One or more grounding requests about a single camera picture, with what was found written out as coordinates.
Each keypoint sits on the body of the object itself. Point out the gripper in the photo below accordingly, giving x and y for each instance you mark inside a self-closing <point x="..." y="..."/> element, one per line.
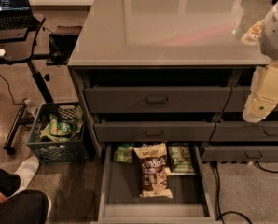
<point x="275" y="34"/>

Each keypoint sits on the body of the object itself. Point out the green jalapeno chip bag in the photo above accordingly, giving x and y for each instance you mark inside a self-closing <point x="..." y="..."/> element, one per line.
<point x="180" y="159"/>

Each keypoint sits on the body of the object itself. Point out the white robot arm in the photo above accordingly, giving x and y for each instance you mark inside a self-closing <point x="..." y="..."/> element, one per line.
<point x="265" y="33"/>

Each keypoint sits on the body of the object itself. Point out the grey top right drawer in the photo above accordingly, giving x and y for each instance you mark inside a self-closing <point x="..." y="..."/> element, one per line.
<point x="238" y="98"/>

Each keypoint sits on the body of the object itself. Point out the grey drawer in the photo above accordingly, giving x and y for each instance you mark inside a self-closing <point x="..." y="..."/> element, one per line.
<point x="240" y="131"/>
<point x="156" y="99"/>
<point x="145" y="131"/>
<point x="240" y="153"/>
<point x="238" y="98"/>

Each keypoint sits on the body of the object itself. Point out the grey middle right drawer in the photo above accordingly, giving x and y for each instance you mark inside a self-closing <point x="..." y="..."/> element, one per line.
<point x="240" y="131"/>

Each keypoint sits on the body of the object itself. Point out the grey bottom right drawer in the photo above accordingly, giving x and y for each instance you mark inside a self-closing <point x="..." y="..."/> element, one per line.
<point x="240" y="153"/>

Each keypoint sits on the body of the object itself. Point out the grey drawer cabinet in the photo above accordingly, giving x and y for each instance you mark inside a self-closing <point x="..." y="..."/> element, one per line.
<point x="169" y="43"/>

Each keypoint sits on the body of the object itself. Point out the grey middle left drawer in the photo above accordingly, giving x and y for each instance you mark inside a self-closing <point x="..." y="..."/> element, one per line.
<point x="145" y="131"/>

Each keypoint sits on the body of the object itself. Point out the grey top left drawer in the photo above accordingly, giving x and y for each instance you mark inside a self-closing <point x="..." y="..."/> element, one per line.
<point x="156" y="99"/>

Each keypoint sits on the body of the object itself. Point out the brown sea salt chip bag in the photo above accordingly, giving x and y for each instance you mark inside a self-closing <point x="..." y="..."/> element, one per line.
<point x="153" y="171"/>

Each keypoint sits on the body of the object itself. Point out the small green snack bag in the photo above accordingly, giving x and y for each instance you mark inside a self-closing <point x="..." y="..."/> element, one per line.
<point x="123" y="153"/>

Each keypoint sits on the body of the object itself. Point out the open bottom left drawer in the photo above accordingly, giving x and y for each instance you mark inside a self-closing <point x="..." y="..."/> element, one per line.
<point x="121" y="203"/>

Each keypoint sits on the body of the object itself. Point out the black side tray with device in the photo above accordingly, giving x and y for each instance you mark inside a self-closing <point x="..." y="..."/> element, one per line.
<point x="62" y="42"/>

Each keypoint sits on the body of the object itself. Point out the green snack bags in crate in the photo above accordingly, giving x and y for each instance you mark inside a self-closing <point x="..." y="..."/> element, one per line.
<point x="63" y="125"/>

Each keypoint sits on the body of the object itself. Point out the dark green plastic crate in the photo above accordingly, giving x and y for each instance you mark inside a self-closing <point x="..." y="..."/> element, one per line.
<point x="73" y="150"/>

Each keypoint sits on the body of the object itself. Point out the white shoe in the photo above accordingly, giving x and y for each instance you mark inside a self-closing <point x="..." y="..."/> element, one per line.
<point x="25" y="174"/>

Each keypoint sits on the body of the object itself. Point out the black rolling laptop stand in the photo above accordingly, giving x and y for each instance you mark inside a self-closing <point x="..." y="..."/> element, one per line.
<point x="23" y="52"/>

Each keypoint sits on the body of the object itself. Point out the open laptop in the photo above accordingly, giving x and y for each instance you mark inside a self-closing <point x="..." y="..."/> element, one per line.
<point x="16" y="14"/>

